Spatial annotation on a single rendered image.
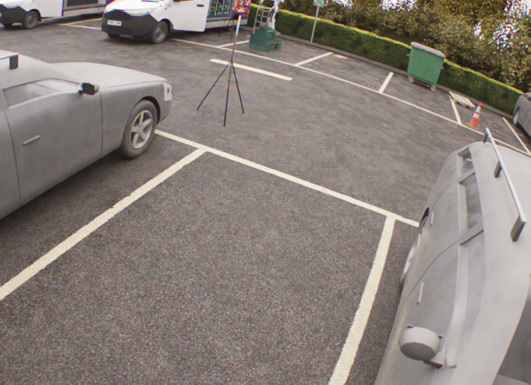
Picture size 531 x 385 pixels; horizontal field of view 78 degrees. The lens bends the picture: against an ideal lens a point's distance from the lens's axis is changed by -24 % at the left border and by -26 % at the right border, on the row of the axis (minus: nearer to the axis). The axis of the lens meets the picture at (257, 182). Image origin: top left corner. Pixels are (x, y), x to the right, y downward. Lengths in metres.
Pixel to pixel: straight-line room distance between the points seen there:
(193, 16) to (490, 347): 10.95
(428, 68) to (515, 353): 12.55
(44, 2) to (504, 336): 15.29
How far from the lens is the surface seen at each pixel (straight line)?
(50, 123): 3.43
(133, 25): 10.97
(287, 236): 3.77
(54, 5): 15.17
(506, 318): 1.70
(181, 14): 11.57
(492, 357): 1.62
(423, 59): 13.68
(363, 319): 3.16
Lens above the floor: 2.12
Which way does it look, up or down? 28 degrees down
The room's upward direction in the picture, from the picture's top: 11 degrees clockwise
